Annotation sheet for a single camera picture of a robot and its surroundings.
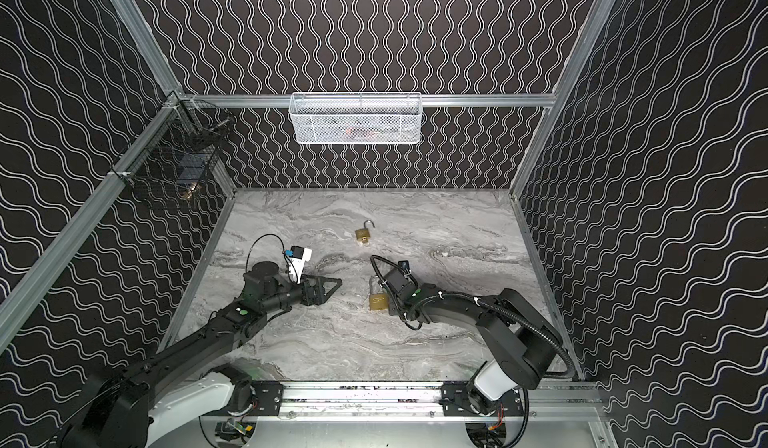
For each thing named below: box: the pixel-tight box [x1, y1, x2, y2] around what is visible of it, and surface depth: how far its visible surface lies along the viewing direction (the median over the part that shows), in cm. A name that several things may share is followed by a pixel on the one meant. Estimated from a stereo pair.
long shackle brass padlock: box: [369, 275, 389, 310], surface depth 94 cm
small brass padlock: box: [355, 220, 375, 244], surface depth 109 cm
